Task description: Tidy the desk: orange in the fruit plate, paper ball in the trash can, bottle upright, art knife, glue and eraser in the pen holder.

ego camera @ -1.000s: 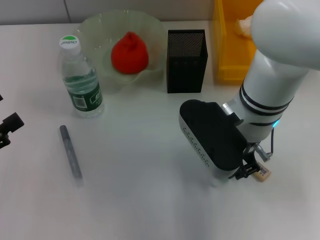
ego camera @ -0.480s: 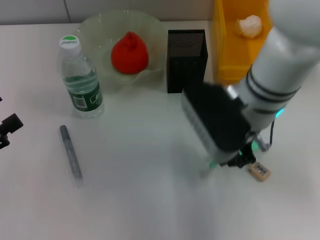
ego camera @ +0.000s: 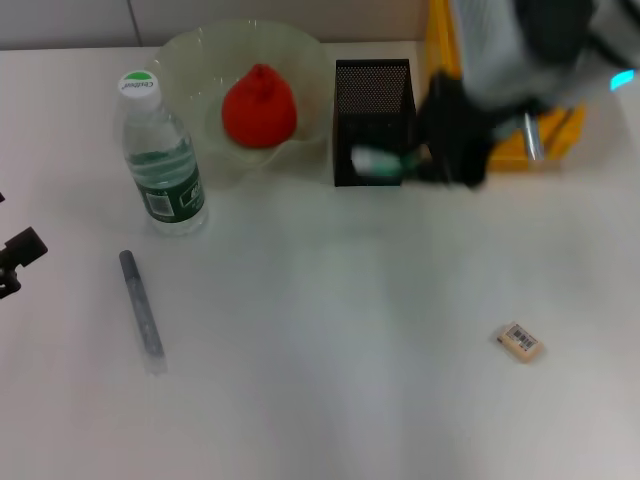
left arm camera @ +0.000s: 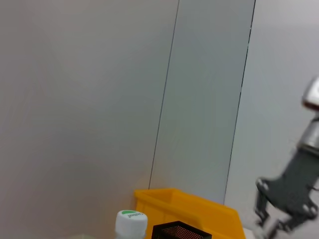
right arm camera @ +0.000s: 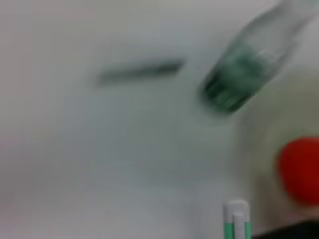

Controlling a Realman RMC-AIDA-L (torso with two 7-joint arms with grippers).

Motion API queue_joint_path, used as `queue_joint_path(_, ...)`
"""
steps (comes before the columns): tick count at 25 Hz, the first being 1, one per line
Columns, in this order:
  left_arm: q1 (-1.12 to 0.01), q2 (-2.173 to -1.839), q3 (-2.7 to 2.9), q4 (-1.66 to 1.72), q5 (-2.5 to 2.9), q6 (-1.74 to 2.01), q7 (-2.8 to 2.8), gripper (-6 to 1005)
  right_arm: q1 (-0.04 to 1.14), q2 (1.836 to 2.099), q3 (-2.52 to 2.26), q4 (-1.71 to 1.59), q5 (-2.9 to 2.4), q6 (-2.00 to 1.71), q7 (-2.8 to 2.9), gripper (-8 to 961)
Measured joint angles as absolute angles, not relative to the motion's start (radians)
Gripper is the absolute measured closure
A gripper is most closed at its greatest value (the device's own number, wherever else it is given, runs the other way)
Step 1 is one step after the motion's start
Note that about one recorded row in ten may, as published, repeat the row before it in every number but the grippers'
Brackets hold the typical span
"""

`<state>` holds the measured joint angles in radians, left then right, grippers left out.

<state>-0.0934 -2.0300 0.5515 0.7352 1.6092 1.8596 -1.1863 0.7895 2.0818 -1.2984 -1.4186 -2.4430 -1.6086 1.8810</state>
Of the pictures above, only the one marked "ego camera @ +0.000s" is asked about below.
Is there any orange fruit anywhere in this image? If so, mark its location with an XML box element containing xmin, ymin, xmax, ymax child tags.
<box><xmin>221</xmin><ymin>62</ymin><xmax>300</xmax><ymax>150</ymax></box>

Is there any beige barcode eraser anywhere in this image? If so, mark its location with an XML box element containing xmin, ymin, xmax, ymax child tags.
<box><xmin>496</xmin><ymin>321</ymin><xmax>546</xmax><ymax>365</ymax></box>

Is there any grey marker pen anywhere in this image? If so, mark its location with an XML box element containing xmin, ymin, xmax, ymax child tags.
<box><xmin>118</xmin><ymin>249</ymin><xmax>167</xmax><ymax>377</ymax></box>

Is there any clear green-label water bottle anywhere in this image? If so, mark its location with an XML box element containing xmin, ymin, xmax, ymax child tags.
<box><xmin>117</xmin><ymin>70</ymin><xmax>211</xmax><ymax>237</ymax></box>

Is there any black mesh pen holder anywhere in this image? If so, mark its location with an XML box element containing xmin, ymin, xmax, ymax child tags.
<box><xmin>333</xmin><ymin>58</ymin><xmax>417</xmax><ymax>188</ymax></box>

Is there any green glass fruit bowl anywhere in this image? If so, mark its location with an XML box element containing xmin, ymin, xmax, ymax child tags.
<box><xmin>152</xmin><ymin>18</ymin><xmax>326</xmax><ymax>189</ymax></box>

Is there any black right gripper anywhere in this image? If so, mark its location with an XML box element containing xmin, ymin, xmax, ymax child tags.
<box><xmin>412</xmin><ymin>69</ymin><xmax>501</xmax><ymax>191</ymax></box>

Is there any yellow plastic bin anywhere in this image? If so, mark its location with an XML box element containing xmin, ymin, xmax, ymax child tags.
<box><xmin>425</xmin><ymin>0</ymin><xmax>590</xmax><ymax>174</ymax></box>

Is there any green white toothbrush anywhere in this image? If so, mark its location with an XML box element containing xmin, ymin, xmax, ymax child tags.
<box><xmin>351</xmin><ymin>144</ymin><xmax>426</xmax><ymax>179</ymax></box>

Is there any right arm cable with connector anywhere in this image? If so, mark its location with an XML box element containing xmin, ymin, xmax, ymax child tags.
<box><xmin>522</xmin><ymin>112</ymin><xmax>545</xmax><ymax>162</ymax></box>

